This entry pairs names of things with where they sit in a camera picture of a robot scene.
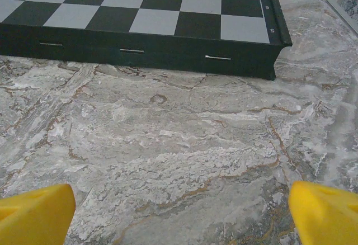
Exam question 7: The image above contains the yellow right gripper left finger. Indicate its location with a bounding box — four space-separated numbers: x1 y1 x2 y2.
0 183 76 245

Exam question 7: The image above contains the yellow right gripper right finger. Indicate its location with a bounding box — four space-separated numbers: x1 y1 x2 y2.
288 181 358 245

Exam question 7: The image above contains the black and grey chessboard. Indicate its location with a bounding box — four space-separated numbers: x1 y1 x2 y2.
0 0 293 81

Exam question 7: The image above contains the aluminium side rail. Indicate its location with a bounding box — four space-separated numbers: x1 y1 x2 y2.
320 0 358 32

